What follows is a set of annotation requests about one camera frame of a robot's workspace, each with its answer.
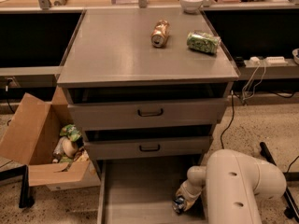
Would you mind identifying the top grey drawer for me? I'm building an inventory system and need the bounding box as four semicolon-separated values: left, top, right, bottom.
68;99;226;131

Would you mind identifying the black stand leg right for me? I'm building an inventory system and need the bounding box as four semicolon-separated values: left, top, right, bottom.
260;142;299;223

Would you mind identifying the orange soda can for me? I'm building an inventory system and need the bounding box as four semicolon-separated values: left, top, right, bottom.
150;20;170;48

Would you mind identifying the white round object in box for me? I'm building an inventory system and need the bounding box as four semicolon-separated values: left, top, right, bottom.
63;138;78;158

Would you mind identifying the grey drawer cabinet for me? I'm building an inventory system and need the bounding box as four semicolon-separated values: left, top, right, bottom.
56;7;240;173

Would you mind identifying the black stand leg left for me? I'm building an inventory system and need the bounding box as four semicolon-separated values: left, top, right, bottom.
0;165;35;208

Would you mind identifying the black stand leg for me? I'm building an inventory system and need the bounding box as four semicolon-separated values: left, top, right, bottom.
260;142;299;223
0;165;35;208

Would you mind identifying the blue pepsi can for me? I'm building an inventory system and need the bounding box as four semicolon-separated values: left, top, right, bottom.
172;195;185;214

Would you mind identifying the white bowl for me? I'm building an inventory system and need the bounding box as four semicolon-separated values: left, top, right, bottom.
179;0;204;13

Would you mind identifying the white power strip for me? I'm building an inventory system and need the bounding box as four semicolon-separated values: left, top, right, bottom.
249;56;288;66

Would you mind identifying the bottom grey drawer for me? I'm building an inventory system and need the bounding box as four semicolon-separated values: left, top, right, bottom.
97;155;207;224

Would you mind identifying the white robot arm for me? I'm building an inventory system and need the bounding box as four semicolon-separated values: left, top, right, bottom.
173;149;287;224

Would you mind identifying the black power cable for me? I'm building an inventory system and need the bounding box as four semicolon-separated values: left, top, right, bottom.
220;91;299;175

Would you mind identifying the green soda can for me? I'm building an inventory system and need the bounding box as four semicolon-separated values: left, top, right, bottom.
187;31;221;54

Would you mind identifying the middle grey drawer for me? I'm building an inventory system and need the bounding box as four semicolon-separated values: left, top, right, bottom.
85;136;212;160

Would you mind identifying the green snack bag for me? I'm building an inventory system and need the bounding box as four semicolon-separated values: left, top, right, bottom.
60;124;81;142

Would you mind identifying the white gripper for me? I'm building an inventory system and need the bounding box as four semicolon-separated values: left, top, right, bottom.
175;179;203;212

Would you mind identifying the grey drawer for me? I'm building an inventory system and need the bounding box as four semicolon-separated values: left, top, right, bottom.
85;136;212;160
68;99;226;131
97;155;207;224

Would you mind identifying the brown cardboard box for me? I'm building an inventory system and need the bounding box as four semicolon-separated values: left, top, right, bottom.
0;88;100;191

